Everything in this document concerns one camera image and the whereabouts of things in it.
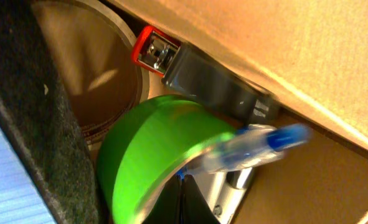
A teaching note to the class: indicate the black marker pen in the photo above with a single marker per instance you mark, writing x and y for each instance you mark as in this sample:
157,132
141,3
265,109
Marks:
224,191

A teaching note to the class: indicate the blue ballpoint pen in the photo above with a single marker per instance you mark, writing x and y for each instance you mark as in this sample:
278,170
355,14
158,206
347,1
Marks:
255,146

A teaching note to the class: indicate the brown cardboard box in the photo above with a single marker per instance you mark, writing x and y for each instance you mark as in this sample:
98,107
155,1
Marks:
309,54

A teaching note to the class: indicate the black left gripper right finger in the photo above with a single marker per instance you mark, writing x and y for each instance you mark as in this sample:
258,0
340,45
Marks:
195,210

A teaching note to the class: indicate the green tape roll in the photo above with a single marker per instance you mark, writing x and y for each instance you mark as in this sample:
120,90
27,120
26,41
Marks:
147,146

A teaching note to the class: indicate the beige masking tape roll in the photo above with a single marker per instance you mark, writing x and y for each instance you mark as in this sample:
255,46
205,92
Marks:
91,45

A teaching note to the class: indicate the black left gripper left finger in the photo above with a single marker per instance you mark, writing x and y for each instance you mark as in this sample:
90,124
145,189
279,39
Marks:
167,208

